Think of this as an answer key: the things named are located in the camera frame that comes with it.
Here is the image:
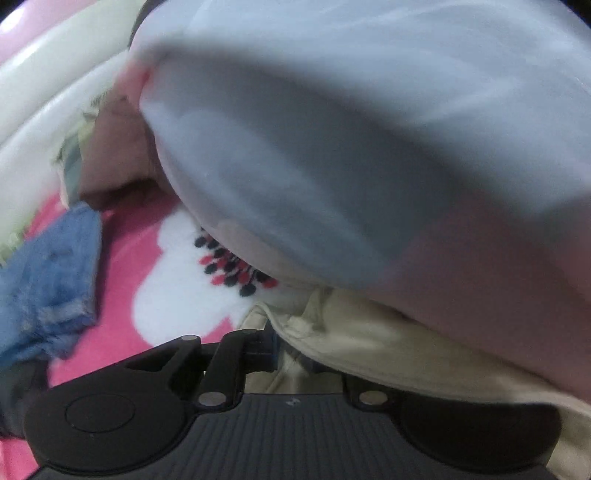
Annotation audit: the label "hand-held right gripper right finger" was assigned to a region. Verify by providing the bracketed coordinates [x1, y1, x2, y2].
[342, 375, 402, 412]

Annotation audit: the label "beige pants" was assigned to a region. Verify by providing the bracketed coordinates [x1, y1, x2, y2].
[238, 286, 591, 480]

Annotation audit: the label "pink floral quilt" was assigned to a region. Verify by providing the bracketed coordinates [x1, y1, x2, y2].
[113, 0, 591, 407]

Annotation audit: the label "padded white bed headboard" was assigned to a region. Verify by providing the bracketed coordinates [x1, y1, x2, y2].
[0, 0, 153, 259]

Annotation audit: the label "plaid pillow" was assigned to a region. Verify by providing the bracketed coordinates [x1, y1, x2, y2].
[51, 88, 100, 208]

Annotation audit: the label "blue jeans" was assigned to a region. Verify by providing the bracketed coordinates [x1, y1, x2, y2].
[0, 202, 103, 363]

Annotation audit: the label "pink floral fleece blanket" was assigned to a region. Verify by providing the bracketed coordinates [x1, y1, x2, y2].
[0, 189, 296, 480]

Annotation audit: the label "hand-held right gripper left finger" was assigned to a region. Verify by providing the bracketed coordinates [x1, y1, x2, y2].
[124, 329, 278, 411]

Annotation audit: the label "brown jacket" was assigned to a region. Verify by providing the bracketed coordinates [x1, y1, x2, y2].
[81, 90, 181, 210]

